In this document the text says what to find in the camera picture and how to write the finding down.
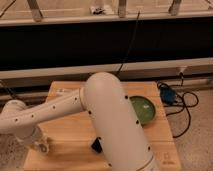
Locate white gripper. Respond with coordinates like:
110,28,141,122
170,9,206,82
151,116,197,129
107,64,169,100
30,135,50,154

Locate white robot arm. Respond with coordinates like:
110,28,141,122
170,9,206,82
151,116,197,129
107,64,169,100
0,72,160,171

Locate green ceramic bowl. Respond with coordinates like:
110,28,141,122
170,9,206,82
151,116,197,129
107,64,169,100
130,96,156,125

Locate wooden table board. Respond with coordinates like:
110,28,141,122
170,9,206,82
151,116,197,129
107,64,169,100
24,82,182,171

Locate clear plastic bottle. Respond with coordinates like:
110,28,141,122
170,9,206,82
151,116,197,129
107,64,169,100
56,88,72,96

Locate black smartphone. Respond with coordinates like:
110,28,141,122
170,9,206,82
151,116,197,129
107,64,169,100
91,139,102,153

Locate blue power adapter box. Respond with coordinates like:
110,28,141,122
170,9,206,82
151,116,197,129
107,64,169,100
160,88,176,104

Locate black floor cable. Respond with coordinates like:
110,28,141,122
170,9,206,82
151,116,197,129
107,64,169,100
157,71,200,139

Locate black hanging cable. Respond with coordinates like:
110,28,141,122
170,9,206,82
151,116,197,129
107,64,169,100
113,9,141,76

